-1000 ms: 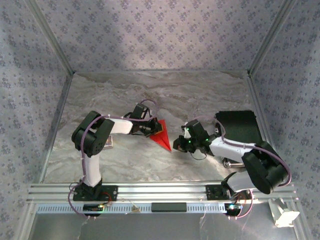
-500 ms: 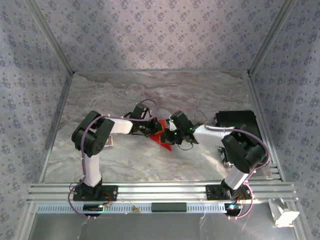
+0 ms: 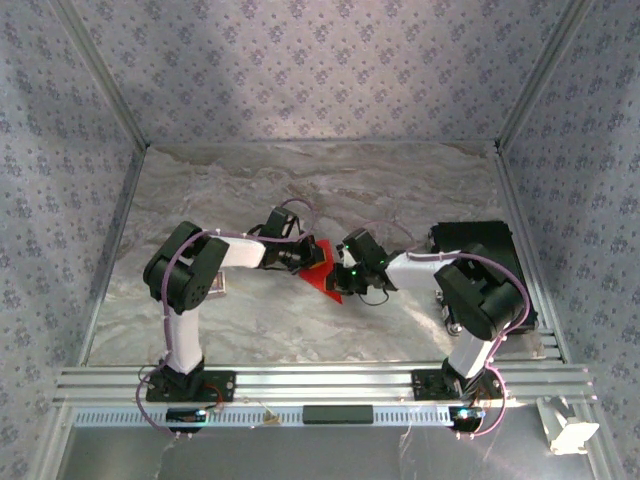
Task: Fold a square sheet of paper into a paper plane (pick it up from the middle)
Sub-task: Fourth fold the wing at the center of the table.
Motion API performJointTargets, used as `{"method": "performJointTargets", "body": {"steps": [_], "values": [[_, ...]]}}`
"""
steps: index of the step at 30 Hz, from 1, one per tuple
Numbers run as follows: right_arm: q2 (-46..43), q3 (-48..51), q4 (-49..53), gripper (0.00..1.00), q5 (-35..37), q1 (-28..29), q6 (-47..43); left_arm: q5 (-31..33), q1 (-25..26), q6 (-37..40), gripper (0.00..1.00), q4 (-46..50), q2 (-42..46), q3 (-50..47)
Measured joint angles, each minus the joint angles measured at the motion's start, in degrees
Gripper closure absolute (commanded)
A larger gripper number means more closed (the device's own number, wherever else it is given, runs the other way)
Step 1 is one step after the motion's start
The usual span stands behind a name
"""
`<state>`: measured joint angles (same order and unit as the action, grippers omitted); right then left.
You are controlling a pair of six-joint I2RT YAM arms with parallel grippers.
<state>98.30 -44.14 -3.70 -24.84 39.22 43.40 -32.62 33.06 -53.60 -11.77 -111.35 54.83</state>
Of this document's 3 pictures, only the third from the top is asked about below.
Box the red square paper sheet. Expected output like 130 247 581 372
298 239 346 305

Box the black flat case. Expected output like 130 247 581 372
429 219 540 337

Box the aluminium table side bar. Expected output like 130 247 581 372
78 144 150 369
492 147 571 364

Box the thin black right camera cable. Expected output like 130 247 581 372
359 284 390 307

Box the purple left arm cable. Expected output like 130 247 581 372
137 198 316 441

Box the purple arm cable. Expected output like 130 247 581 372
364 219 532 441
137 198 316 441

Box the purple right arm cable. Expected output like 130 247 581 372
364 219 532 441

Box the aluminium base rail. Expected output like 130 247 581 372
52 363 599 407

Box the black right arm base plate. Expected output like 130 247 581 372
411 369 504 401

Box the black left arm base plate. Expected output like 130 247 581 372
145 370 237 404

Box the slotted grey cable duct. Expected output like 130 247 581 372
72 405 461 427

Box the aluminium frame post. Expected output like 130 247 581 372
494 0 600 150
52 0 151 147

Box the white plastic bracket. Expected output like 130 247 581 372
537 396 600 456

